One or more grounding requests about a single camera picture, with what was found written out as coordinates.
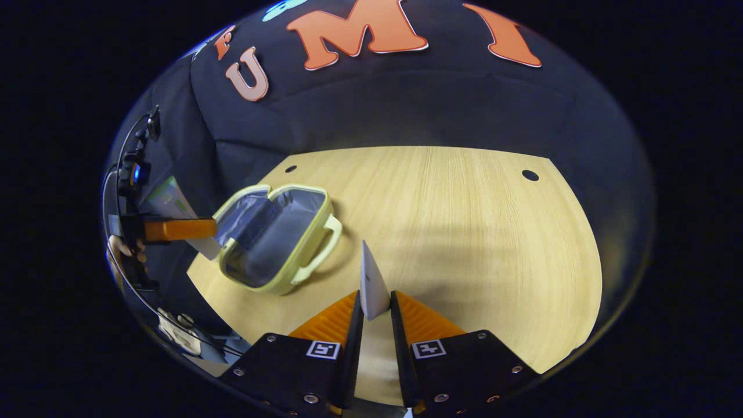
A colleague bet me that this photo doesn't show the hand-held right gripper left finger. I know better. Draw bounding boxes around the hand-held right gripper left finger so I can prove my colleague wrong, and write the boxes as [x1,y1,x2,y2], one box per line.
[219,290,365,417]

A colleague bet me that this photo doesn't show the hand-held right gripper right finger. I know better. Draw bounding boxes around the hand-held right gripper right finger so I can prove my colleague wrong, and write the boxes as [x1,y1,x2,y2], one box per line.
[389,290,542,417]

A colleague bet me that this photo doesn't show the white skin care tube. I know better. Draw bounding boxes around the white skin care tube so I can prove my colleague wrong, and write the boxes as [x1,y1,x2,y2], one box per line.
[146,176,223,261]

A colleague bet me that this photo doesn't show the green skin care tube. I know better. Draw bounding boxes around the green skin care tube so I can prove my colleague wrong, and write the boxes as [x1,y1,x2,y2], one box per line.
[359,240,392,322]

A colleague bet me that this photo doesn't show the light green small suitcase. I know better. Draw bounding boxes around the light green small suitcase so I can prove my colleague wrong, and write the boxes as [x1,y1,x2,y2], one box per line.
[212,183,344,296]

